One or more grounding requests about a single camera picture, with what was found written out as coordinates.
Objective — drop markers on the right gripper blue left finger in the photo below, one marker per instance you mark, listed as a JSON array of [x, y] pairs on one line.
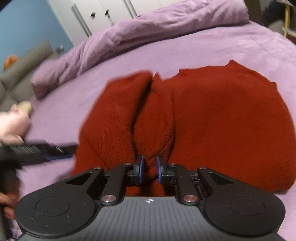
[[121, 176]]

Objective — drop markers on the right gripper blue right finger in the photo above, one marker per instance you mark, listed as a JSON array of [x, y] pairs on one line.
[[178, 177]]

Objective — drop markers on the red knit cardigan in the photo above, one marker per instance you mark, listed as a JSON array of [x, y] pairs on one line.
[[228, 118]]

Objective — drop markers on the black clothes pile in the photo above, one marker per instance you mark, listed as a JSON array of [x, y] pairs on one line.
[[275, 11]]

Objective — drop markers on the person left hand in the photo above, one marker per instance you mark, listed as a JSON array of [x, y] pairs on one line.
[[9, 202]]

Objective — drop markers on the pink plush toy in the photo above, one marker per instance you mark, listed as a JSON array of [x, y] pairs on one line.
[[15, 123]]

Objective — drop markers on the purple bed sheet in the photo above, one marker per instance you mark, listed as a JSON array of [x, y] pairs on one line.
[[59, 116]]

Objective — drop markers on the grey padded headboard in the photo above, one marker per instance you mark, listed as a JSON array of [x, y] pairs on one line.
[[15, 81]]

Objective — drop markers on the orange plush toy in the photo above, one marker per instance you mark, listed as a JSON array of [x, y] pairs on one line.
[[10, 60]]

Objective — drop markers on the white wardrobe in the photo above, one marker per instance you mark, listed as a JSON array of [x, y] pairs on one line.
[[81, 18]]

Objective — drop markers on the purple folded duvet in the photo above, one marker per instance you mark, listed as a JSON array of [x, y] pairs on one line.
[[170, 21]]

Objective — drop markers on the yellow legged side table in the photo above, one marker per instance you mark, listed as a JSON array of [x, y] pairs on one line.
[[287, 31]]

